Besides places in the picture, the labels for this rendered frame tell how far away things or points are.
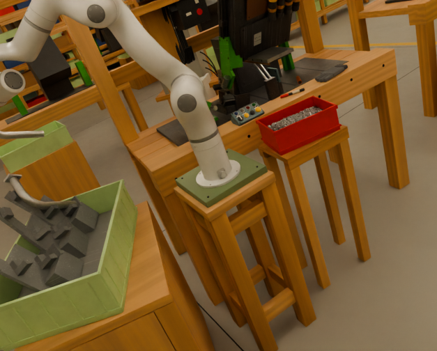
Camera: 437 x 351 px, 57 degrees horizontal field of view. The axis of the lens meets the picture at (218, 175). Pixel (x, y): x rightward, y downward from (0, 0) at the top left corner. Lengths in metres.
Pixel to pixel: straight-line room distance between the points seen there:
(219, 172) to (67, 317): 0.73
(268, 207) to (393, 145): 1.25
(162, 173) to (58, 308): 0.80
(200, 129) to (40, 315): 0.80
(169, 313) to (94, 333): 0.24
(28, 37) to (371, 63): 1.70
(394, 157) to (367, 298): 0.96
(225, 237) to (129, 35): 0.80
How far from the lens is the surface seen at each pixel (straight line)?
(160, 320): 1.38
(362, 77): 2.38
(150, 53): 1.43
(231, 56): 2.18
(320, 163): 2.16
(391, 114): 2.60
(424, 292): 2.19
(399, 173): 2.80
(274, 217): 1.67
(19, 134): 1.88
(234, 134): 1.97
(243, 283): 1.72
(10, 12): 8.88
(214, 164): 1.55
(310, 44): 2.92
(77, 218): 1.72
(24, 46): 1.52
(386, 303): 2.15
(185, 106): 1.39
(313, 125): 1.83
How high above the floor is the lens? 1.61
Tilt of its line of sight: 27 degrees down
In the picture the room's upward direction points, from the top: 21 degrees counter-clockwise
